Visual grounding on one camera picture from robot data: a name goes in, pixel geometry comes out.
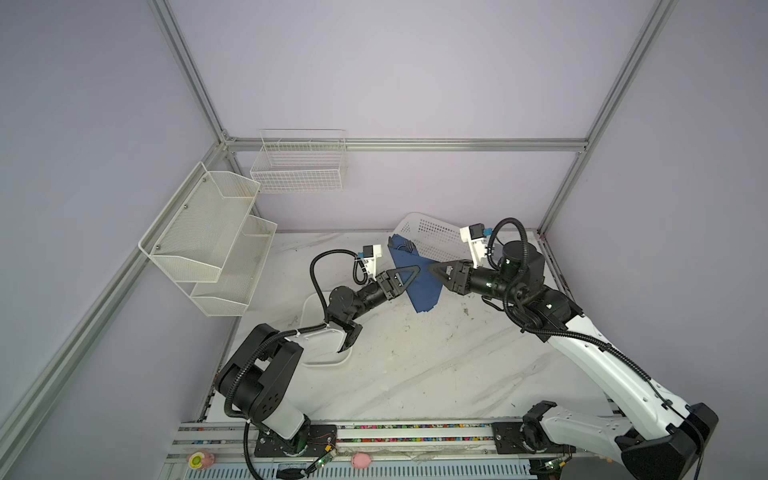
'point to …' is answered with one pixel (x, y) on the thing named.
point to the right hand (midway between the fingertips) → (429, 268)
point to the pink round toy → (361, 460)
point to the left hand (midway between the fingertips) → (420, 271)
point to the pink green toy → (199, 460)
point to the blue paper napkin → (425, 290)
